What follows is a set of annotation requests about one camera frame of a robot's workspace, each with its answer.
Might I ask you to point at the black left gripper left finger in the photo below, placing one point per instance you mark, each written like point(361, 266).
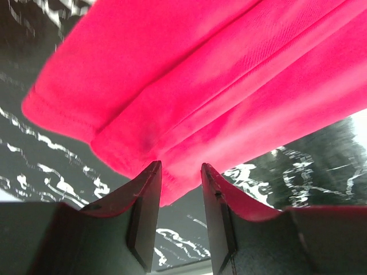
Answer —
point(113, 235)

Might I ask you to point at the red t shirt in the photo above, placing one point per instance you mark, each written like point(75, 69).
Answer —
point(193, 82)

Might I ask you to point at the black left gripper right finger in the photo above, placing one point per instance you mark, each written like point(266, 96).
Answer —
point(248, 237)

